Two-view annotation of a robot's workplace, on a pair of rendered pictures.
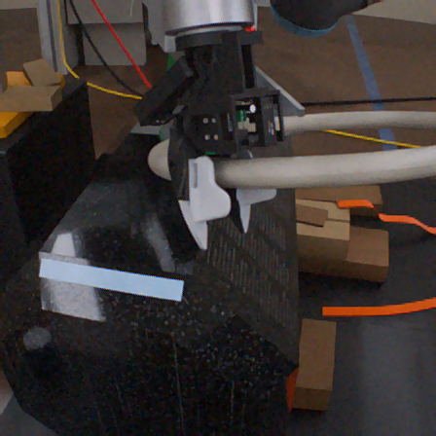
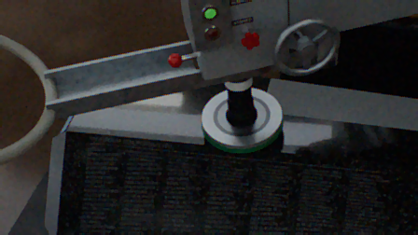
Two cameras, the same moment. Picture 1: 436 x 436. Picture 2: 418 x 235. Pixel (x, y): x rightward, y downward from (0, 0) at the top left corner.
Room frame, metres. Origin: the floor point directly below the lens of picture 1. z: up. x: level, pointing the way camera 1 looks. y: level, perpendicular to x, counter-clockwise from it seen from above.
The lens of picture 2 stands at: (1.37, -1.06, 2.00)
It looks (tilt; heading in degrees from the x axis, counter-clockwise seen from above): 46 degrees down; 100
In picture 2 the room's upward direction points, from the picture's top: 9 degrees counter-clockwise
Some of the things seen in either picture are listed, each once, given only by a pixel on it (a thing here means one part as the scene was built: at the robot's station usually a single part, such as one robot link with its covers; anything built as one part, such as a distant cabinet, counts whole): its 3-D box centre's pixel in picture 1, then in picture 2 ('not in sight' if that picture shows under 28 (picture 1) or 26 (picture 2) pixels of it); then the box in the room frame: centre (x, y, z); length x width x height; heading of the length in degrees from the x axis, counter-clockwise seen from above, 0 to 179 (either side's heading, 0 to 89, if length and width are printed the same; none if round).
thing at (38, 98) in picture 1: (30, 98); not in sight; (1.62, 0.63, 0.81); 0.20 x 0.10 x 0.05; 84
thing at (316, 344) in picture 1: (313, 363); not in sight; (1.11, -0.32, 0.07); 0.30 x 0.12 x 0.12; 169
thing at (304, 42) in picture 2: not in sight; (300, 37); (1.42, -0.04, 1.18); 0.15 x 0.10 x 0.15; 17
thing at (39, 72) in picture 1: (41, 73); not in sight; (1.85, 0.66, 0.80); 0.20 x 0.10 x 0.05; 32
